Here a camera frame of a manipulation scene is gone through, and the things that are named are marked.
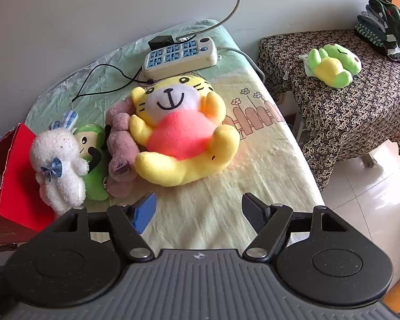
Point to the table with patterned cloth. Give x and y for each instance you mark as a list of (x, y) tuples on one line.
[(353, 113)]

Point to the yellow tiger plush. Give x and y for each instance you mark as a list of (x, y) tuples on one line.
[(186, 133)]

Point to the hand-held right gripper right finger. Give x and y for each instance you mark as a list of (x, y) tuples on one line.
[(251, 210)]

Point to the red cardboard box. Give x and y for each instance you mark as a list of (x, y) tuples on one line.
[(16, 173)]

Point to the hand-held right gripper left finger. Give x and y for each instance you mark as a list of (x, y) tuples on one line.
[(146, 213)]

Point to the stack of folded clothes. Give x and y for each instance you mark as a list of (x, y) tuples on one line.
[(386, 26)]

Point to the small white clip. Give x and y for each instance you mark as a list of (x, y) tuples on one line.
[(286, 72)]

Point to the black power adapter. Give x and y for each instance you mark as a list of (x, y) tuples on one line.
[(160, 42)]

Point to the white rabbit plush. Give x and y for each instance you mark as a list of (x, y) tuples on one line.
[(56, 153)]

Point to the white power strip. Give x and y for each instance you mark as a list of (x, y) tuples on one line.
[(200, 56)]

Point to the green plush toy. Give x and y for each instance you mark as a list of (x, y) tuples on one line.
[(93, 180)]

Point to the green frog plush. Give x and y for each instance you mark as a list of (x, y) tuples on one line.
[(333, 70)]

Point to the pink bear plush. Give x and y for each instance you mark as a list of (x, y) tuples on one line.
[(120, 140)]

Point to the cartoon print bed sheet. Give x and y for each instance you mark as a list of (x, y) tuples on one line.
[(253, 160)]

